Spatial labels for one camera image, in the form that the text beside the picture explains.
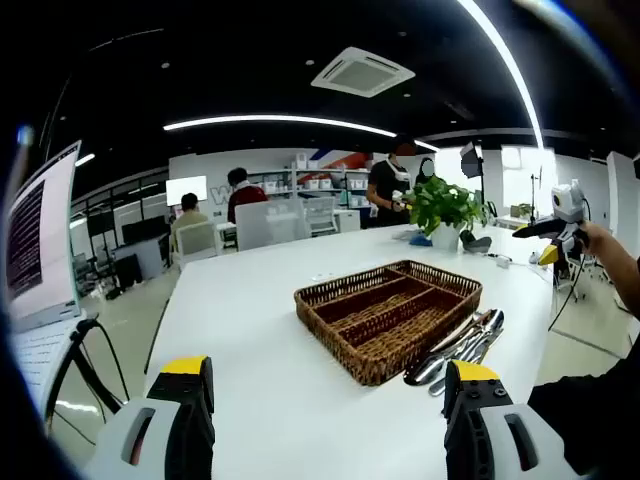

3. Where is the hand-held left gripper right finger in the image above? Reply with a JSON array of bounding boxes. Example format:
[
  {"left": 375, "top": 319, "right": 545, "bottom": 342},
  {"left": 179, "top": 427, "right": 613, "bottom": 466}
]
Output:
[{"left": 442, "top": 358, "right": 580, "bottom": 480}]

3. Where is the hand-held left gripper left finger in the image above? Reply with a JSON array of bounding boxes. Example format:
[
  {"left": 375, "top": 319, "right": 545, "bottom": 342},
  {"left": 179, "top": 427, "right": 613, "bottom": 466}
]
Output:
[{"left": 87, "top": 355, "right": 217, "bottom": 480}]

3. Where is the pile of silver utensils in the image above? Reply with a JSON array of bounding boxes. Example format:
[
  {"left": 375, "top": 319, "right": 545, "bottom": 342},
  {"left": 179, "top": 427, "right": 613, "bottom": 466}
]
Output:
[{"left": 403, "top": 307, "right": 506, "bottom": 397}]

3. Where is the brown wicker storage slot basket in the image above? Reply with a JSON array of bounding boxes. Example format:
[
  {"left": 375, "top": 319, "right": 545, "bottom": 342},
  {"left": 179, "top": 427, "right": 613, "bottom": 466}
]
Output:
[{"left": 293, "top": 258, "right": 484, "bottom": 387}]

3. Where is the white storage shelf with boxes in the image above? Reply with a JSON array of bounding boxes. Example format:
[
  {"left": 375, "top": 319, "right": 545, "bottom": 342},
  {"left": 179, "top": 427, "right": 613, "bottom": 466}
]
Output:
[{"left": 247, "top": 149, "right": 374, "bottom": 209}]

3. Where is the person's right hand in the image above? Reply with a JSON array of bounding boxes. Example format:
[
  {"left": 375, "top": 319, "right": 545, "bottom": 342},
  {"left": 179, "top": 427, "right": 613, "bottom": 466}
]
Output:
[{"left": 573, "top": 222, "right": 609, "bottom": 257}]

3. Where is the dark grey device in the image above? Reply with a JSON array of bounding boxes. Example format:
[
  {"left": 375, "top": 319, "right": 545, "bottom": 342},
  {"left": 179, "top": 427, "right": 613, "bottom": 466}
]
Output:
[{"left": 459, "top": 228, "right": 494, "bottom": 254}]

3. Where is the green plant in white pot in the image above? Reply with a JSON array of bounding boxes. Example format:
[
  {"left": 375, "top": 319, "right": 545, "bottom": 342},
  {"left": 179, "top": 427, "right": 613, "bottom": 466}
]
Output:
[{"left": 407, "top": 174, "right": 494, "bottom": 252}]

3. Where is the white cabinet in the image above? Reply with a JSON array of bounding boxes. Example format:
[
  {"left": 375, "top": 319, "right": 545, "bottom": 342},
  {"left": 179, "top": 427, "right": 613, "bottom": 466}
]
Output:
[{"left": 333, "top": 208, "right": 362, "bottom": 234}]

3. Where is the white office chair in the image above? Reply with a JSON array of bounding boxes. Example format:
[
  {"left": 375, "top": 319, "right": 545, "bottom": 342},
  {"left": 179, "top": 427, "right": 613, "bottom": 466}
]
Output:
[
  {"left": 172, "top": 219, "right": 221, "bottom": 269},
  {"left": 234, "top": 198, "right": 309, "bottom": 252},
  {"left": 303, "top": 195, "right": 339, "bottom": 236}
]

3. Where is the black computer monitor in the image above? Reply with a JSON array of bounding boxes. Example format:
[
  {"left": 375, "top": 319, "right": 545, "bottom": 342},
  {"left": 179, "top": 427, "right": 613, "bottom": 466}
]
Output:
[{"left": 121, "top": 215, "right": 169, "bottom": 246}]

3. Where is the white ceiling air conditioner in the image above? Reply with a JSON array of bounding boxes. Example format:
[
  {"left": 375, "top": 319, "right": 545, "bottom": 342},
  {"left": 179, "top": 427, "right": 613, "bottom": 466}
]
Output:
[{"left": 309, "top": 46, "right": 417, "bottom": 99}]

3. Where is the white laptop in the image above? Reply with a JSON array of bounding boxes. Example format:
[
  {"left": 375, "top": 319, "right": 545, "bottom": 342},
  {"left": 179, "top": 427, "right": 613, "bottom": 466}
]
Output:
[{"left": 2, "top": 139, "right": 89, "bottom": 416}]

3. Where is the bright white display screen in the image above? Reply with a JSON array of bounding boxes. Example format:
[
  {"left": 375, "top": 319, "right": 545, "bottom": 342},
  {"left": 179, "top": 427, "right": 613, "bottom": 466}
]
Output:
[{"left": 164, "top": 174, "right": 209, "bottom": 207}]

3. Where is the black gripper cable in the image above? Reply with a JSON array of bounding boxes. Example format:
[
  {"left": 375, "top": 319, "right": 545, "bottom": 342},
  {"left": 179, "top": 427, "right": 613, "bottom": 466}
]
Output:
[{"left": 547, "top": 197, "right": 594, "bottom": 334}]

